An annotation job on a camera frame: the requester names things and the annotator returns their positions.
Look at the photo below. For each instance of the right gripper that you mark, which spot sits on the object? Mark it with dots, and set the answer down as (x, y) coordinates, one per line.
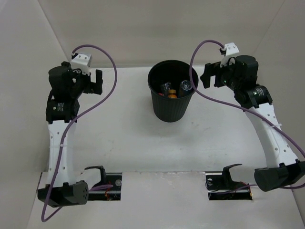
(214, 69)

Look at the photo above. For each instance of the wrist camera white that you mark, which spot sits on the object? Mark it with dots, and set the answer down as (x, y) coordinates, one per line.
(81, 61)
(229, 51)

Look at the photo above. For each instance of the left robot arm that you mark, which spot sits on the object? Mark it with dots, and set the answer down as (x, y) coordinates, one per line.
(63, 188)

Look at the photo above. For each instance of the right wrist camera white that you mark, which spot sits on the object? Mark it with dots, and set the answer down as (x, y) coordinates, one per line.
(229, 51)

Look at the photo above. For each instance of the orange juice bottle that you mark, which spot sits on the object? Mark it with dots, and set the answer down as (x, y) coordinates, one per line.
(172, 94)

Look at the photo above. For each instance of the clear ribbed plastic bottle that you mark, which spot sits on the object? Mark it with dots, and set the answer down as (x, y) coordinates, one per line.
(165, 88)

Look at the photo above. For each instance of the blue label clear bottle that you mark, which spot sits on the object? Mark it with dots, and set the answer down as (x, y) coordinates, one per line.
(185, 88)

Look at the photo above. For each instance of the black plastic bin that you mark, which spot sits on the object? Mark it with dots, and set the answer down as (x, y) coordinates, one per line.
(173, 71)

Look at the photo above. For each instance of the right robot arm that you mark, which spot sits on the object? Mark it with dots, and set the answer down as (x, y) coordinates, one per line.
(240, 75)

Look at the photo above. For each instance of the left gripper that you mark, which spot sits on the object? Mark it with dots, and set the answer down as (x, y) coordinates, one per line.
(96, 82)

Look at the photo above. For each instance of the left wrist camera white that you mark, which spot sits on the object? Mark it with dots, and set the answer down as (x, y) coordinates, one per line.
(81, 61)

